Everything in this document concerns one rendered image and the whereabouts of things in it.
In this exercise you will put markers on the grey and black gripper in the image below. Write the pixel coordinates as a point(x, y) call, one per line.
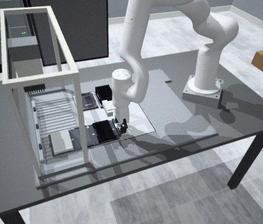
point(122, 116)

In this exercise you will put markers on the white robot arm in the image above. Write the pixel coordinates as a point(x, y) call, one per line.
point(221, 29)

